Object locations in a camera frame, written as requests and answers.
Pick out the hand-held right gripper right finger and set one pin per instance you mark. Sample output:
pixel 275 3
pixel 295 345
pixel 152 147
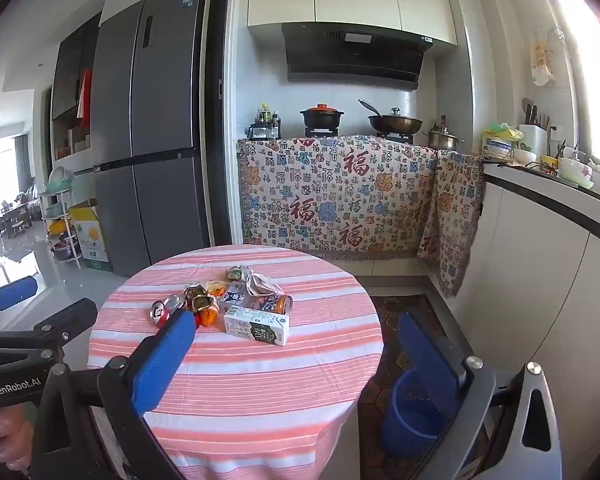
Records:
pixel 430 360

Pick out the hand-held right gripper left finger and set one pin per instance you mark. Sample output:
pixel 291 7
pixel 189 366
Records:
pixel 162 360

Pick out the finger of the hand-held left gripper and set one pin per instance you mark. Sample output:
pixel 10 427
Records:
pixel 72 317
pixel 12 292

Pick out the gold snack bag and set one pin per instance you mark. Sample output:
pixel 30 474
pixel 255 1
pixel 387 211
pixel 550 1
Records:
pixel 200 302

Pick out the blue plastic bin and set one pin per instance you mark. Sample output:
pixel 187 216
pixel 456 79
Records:
pixel 415 430

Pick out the cream bread packet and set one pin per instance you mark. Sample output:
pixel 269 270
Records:
pixel 215 287

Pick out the person's left hand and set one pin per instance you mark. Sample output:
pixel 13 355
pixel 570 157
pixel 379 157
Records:
pixel 7 435

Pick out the crushed red drink can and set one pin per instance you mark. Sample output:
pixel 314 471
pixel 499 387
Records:
pixel 160 312

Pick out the dark patterned rug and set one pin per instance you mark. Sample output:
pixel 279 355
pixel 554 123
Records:
pixel 380 360

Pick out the orange snack packet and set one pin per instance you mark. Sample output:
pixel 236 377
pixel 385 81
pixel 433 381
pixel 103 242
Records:
pixel 209 318

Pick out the wooden dining furniture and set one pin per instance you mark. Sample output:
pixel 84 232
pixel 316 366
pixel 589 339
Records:
pixel 10 220

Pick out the yellow green cardboard box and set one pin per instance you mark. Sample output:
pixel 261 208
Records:
pixel 92 235

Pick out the white storage rack with basins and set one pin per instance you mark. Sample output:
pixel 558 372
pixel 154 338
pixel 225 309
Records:
pixel 60 210

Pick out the cartoon print drink carton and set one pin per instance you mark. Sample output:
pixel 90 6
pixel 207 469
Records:
pixel 235 296

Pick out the white green milk carton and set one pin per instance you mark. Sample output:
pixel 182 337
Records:
pixel 255 327

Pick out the pink striped tablecloth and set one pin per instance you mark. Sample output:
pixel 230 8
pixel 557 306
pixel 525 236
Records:
pixel 260 385

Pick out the green yellow snack packet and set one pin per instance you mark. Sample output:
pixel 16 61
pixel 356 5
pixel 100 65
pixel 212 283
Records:
pixel 236 274

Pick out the white folded paper box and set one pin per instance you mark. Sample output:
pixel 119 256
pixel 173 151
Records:
pixel 261 285

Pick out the crushed orange drink can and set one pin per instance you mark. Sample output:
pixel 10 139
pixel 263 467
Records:
pixel 279 305

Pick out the white base cabinet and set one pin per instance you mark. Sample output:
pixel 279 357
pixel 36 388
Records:
pixel 540 280

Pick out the printed blanket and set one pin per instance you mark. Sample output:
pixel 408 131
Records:
pixel 330 195
pixel 455 220

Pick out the red hanging bag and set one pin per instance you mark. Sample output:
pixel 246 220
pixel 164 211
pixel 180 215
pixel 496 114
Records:
pixel 84 97

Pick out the black countertop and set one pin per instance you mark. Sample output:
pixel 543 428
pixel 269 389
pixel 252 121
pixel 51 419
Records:
pixel 555 192

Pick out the white printed paper bowl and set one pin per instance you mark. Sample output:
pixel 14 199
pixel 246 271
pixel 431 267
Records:
pixel 496 149

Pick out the steel pot with lid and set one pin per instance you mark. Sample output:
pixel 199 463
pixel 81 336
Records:
pixel 442 139

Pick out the gas stove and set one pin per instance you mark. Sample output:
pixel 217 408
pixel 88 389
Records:
pixel 395 136

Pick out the yellow cup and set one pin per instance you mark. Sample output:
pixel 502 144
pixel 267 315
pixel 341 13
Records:
pixel 549 165

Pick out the grey refrigerator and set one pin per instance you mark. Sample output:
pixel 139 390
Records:
pixel 170 110

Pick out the stacked white green bowls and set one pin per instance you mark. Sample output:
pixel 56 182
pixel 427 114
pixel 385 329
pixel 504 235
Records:
pixel 575 172

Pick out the yellow green plastic bag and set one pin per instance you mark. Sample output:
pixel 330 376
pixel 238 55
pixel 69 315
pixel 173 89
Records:
pixel 502 132

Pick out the metal wok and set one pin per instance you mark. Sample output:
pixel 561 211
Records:
pixel 395 122

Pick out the white utensil holder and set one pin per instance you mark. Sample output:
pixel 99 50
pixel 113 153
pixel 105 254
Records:
pixel 532 140

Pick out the black condiment rack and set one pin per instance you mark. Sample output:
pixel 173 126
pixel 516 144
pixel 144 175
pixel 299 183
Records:
pixel 264 131

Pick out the black clay pot orange lid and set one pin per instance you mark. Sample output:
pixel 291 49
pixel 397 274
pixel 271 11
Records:
pixel 321 116

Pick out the yellow cap oil bottle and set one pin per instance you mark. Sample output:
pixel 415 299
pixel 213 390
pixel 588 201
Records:
pixel 265 113

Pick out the black range hood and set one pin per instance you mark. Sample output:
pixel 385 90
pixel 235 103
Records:
pixel 355 57

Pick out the dark wall shelf unit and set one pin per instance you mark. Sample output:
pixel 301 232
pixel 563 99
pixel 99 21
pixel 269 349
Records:
pixel 72 75

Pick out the hanging wall bag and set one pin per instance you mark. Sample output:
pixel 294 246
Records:
pixel 542 60

